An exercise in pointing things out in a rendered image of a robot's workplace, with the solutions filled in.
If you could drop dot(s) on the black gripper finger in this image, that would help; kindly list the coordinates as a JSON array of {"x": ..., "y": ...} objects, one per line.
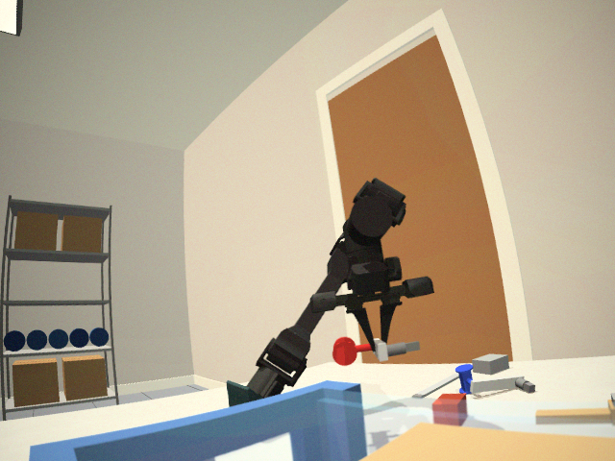
[
  {"x": 362, "y": 319},
  {"x": 386, "y": 313}
]

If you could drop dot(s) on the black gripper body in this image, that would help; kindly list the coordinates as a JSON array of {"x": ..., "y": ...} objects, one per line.
[{"x": 411, "y": 288}]

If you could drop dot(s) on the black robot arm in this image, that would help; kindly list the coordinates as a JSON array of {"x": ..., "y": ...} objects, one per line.
[{"x": 378, "y": 206}]

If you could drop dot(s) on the grey crank handle with blue knob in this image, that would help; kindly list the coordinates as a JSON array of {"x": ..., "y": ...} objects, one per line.
[{"x": 468, "y": 385}]

